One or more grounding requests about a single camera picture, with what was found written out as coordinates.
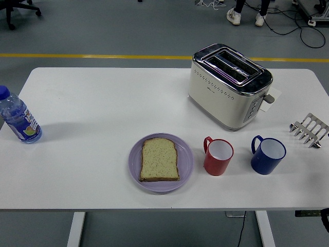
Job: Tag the blue enamel cup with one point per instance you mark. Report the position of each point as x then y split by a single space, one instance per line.
262 164

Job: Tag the white paper card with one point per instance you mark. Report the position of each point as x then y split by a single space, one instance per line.
275 92

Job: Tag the cream and chrome toaster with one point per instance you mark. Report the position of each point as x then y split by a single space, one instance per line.
218 97

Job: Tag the red enamel cup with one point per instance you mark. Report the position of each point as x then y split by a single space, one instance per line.
216 166

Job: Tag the black office chair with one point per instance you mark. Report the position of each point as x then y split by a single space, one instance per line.
9 7

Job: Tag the grey table control box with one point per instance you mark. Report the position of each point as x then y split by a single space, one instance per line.
234 214

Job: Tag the bread slice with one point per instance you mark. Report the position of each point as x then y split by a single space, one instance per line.
159 162

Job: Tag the plastic bottle with blue cap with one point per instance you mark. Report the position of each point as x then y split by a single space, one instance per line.
18 118

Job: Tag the white table leg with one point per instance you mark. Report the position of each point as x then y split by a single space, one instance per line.
75 229
266 229

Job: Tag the metal equipment frame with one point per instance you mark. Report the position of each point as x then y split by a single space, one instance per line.
320 15

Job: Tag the person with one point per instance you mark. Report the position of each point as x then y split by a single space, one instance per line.
234 16

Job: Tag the black power strip under table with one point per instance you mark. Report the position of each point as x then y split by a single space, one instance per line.
307 213

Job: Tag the white power strip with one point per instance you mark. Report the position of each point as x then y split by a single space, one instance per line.
311 22

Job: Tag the purple plate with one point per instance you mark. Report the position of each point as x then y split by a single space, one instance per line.
186 159

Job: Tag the metal toast rack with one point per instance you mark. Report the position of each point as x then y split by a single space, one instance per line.
311 123

